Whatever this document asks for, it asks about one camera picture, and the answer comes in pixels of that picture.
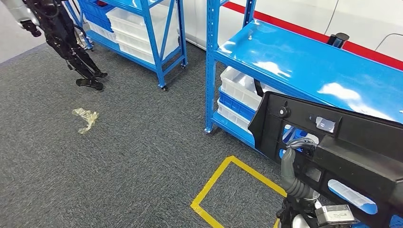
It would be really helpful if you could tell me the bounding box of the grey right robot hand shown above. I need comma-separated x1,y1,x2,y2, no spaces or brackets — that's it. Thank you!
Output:
280,137,318,189

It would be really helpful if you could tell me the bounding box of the black plastic car part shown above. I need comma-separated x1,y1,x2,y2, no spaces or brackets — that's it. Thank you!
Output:
248,91,403,228

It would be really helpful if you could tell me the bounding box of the black part in bin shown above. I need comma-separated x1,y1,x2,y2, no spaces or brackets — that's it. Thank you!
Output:
253,78,265,97

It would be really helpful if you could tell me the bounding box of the blue metal shelf rack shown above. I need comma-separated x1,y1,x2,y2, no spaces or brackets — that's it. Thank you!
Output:
63,0,189,92
204,0,403,228

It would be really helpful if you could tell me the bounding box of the white plastic bin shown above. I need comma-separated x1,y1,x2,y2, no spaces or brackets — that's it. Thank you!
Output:
112,28,180,53
86,19,120,44
106,4,180,37
118,42,181,65
220,66,286,111
216,99,254,134

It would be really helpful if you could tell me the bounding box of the yellow floor tape square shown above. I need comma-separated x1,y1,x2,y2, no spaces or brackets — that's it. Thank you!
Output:
190,155,288,228

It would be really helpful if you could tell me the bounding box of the white car body red stripe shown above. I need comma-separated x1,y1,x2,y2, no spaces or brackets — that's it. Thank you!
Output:
179,0,403,71

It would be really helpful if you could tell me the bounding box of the crumpled clear plastic wrap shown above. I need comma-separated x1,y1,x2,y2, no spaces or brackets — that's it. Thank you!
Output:
71,108,100,135

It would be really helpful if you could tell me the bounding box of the black and silver humanoid robot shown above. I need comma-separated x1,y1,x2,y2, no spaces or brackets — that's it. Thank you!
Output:
0,0,108,92

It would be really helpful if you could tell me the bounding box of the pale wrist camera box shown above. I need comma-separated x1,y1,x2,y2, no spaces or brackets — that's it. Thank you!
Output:
315,204,357,227

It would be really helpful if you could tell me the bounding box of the black cylinder post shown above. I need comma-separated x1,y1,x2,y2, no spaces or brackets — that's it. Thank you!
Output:
326,32,350,49

